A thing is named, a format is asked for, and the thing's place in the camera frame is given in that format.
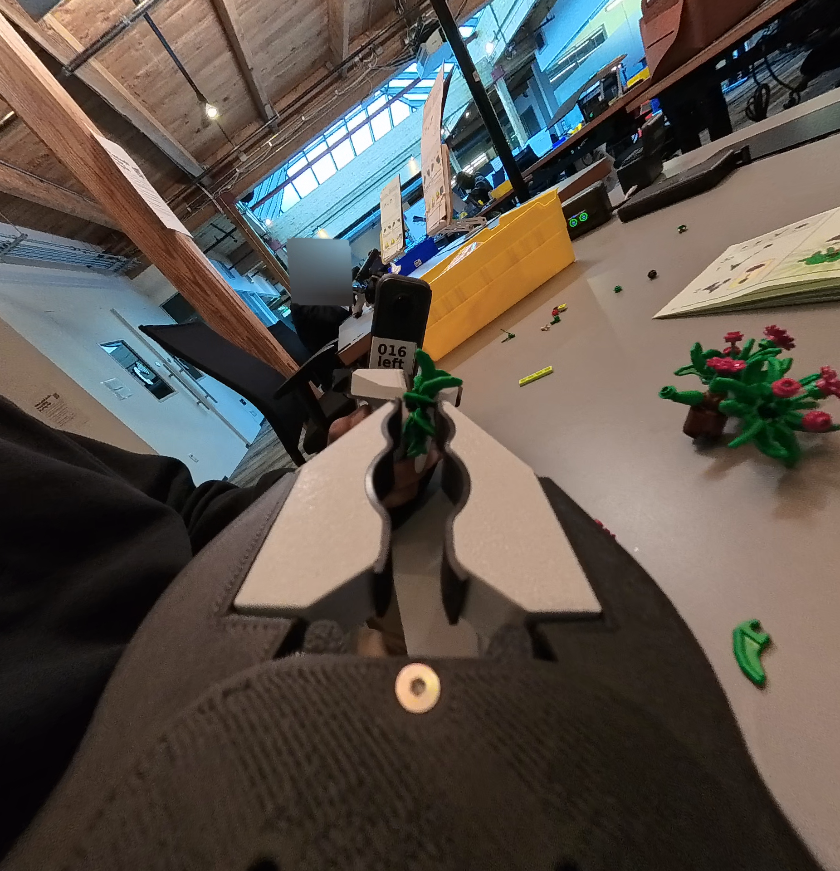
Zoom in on wooden beam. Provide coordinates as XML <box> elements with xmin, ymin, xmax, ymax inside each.
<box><xmin>0</xmin><ymin>0</ymin><xmax>300</xmax><ymax>379</ymax></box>

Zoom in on dark framed wall panel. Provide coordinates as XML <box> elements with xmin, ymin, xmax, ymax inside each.
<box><xmin>99</xmin><ymin>338</ymin><xmax>177</xmax><ymax>402</ymax></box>

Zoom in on person's left hand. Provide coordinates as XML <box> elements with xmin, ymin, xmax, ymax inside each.
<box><xmin>327</xmin><ymin>403</ymin><xmax>443</xmax><ymax>513</ymax></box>

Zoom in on blue plastic bin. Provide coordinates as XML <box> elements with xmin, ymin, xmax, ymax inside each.
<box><xmin>395</xmin><ymin>238</ymin><xmax>440</xmax><ymax>274</ymax></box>

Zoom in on person's black jacket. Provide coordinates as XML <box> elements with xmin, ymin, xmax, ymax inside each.
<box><xmin>0</xmin><ymin>391</ymin><xmax>298</xmax><ymax>871</ymax></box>

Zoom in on black steel column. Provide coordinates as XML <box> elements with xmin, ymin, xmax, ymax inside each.
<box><xmin>429</xmin><ymin>0</ymin><xmax>531</xmax><ymax>203</ymax></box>

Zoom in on metal railing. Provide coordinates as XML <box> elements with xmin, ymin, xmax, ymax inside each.
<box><xmin>0</xmin><ymin>228</ymin><xmax>143</xmax><ymax>276</ymax></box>

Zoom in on black office chair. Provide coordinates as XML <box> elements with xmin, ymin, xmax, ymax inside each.
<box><xmin>140</xmin><ymin>321</ymin><xmax>339</xmax><ymax>467</ymax></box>

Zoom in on green toy plant stem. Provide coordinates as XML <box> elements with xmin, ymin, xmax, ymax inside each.
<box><xmin>401</xmin><ymin>350</ymin><xmax>464</xmax><ymax>458</ymax></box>

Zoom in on black equipment box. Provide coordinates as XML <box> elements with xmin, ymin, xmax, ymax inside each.
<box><xmin>617</xmin><ymin>116</ymin><xmax>666</xmax><ymax>195</ymax></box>

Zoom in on tall cardboard sign board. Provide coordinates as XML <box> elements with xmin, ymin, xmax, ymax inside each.
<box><xmin>420</xmin><ymin>64</ymin><xmax>456</xmax><ymax>235</ymax></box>

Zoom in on instruction booklet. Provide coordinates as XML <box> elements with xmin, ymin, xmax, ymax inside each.
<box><xmin>653</xmin><ymin>201</ymin><xmax>840</xmax><ymax>321</ymax></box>

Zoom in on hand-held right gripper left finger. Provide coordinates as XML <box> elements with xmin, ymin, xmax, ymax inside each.
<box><xmin>231</xmin><ymin>398</ymin><xmax>403</xmax><ymax>656</ymax></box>

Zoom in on white paper sheet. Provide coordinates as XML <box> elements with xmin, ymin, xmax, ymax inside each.
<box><xmin>93</xmin><ymin>132</ymin><xmax>194</xmax><ymax>238</ymax></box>

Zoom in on person's left forearm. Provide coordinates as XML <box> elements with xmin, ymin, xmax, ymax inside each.
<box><xmin>182</xmin><ymin>466</ymin><xmax>298</xmax><ymax>545</ymax></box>

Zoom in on black flat case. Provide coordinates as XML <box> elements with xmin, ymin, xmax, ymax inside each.
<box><xmin>617</xmin><ymin>146</ymin><xmax>753</xmax><ymax>222</ymax></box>

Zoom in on small cardboard sign board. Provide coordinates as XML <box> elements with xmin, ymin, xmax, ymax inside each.
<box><xmin>379</xmin><ymin>176</ymin><xmax>406</xmax><ymax>265</ymax></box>

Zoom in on black device with green lights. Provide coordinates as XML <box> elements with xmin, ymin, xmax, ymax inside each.
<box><xmin>562</xmin><ymin>180</ymin><xmax>613</xmax><ymax>240</ymax></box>

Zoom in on curved green toy leaf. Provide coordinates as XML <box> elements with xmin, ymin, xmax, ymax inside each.
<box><xmin>732</xmin><ymin>619</ymin><xmax>771</xmax><ymax>687</ymax></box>

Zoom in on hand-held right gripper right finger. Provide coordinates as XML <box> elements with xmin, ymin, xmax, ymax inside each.
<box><xmin>434</xmin><ymin>400</ymin><xmax>605</xmax><ymax>656</ymax></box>

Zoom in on yellow plastic bin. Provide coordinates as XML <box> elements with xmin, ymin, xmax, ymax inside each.
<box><xmin>420</xmin><ymin>187</ymin><xmax>576</xmax><ymax>362</ymax></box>

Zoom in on toy flower plant brown pot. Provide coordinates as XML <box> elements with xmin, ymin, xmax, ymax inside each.
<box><xmin>659</xmin><ymin>325</ymin><xmax>840</xmax><ymax>469</ymax></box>

